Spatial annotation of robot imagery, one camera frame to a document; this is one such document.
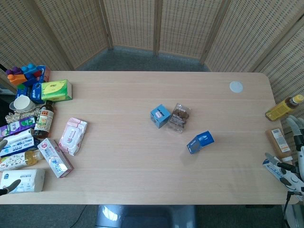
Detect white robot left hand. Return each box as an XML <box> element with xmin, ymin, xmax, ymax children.
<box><xmin>0</xmin><ymin>139</ymin><xmax>21</xmax><ymax>197</ymax></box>

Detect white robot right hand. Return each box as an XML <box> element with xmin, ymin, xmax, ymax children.
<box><xmin>264</xmin><ymin>115</ymin><xmax>304</xmax><ymax>193</ymax></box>

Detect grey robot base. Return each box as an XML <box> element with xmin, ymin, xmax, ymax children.
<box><xmin>94</xmin><ymin>205</ymin><xmax>198</xmax><ymax>228</ymax></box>

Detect dark blue small box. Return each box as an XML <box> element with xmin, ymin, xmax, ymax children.
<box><xmin>186</xmin><ymin>130</ymin><xmax>215</xmax><ymax>155</ymax></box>

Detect colourful toy blocks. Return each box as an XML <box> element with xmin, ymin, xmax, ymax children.
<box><xmin>6</xmin><ymin>63</ymin><xmax>43</xmax><ymax>87</ymax></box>

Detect white tissue pack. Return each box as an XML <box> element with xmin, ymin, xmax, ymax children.
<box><xmin>0</xmin><ymin>168</ymin><xmax>46</xmax><ymax>195</ymax></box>

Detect brown box with white label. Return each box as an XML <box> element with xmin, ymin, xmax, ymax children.
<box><xmin>265</xmin><ymin>128</ymin><xmax>294</xmax><ymax>165</ymax></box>

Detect yellow tea bottle with print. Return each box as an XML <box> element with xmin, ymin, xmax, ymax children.
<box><xmin>0</xmin><ymin>150</ymin><xmax>44</xmax><ymax>172</ymax></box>

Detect blue and white long box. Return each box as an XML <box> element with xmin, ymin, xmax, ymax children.
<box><xmin>262</xmin><ymin>158</ymin><xmax>304</xmax><ymax>193</ymax></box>

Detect white and blue toothpaste box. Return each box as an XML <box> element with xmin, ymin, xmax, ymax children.
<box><xmin>0</xmin><ymin>129</ymin><xmax>35</xmax><ymax>157</ymax></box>

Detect yellow bottle with gold cap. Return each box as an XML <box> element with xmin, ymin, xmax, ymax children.
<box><xmin>265</xmin><ymin>94</ymin><xmax>304</xmax><ymax>122</ymax></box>

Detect red and white toothpaste box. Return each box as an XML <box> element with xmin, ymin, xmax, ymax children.
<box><xmin>37</xmin><ymin>137</ymin><xmax>75</xmax><ymax>179</ymax></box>

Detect purple packet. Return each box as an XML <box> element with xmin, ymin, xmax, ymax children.
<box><xmin>0</xmin><ymin>116</ymin><xmax>37</xmax><ymax>138</ymax></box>

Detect brown bottle with orange label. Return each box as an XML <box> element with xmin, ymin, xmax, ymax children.
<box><xmin>33</xmin><ymin>100</ymin><xmax>55</xmax><ymax>139</ymax></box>

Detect pink wet wipes pack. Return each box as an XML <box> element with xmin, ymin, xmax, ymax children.
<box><xmin>58</xmin><ymin>117</ymin><xmax>88</xmax><ymax>156</ymax></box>

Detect white paper cup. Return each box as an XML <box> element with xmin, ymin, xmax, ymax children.
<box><xmin>13</xmin><ymin>95</ymin><xmax>37</xmax><ymax>112</ymax></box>

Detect white round table grommet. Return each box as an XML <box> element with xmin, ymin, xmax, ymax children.
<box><xmin>229</xmin><ymin>81</ymin><xmax>244</xmax><ymax>94</ymax></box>

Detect blue tissue box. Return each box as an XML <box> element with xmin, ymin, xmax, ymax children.
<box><xmin>15</xmin><ymin>82</ymin><xmax>46</xmax><ymax>105</ymax></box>

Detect green tissue box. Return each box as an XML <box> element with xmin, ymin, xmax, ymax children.
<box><xmin>40</xmin><ymin>79</ymin><xmax>73</xmax><ymax>102</ymax></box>

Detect blue and red snack packet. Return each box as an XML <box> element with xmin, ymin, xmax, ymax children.
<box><xmin>33</xmin><ymin>65</ymin><xmax>51</xmax><ymax>83</ymax></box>

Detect clear pack of brown cookies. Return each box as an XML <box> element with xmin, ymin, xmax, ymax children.
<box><xmin>167</xmin><ymin>102</ymin><xmax>192</xmax><ymax>134</ymax></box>

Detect light blue snack box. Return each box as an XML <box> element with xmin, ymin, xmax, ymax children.
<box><xmin>150</xmin><ymin>104</ymin><xmax>172</xmax><ymax>129</ymax></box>

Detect bamboo folding screen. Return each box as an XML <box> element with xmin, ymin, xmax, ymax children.
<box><xmin>0</xmin><ymin>0</ymin><xmax>304</xmax><ymax>167</ymax></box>

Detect black cable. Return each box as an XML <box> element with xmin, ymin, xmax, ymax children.
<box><xmin>282</xmin><ymin>190</ymin><xmax>296</xmax><ymax>228</ymax></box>

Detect coiled beige rope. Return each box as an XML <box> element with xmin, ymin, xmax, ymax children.
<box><xmin>5</xmin><ymin>106</ymin><xmax>41</xmax><ymax>124</ymax></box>

